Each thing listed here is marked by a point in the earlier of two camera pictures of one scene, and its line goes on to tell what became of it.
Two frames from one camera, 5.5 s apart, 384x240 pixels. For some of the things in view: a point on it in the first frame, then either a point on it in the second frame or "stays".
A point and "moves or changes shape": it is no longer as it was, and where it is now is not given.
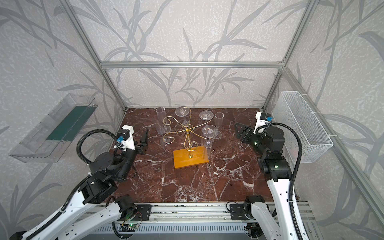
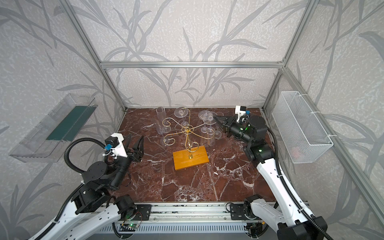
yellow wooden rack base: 184,158 stays
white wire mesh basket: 305,141 stays
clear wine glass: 163,139 stays
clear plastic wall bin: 48,143 stays
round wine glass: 219,117 moves or changes shape
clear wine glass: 183,111 stays
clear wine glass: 160,125 stays
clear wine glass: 209,131 -> 210,118
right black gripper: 246,135 -> 229,124
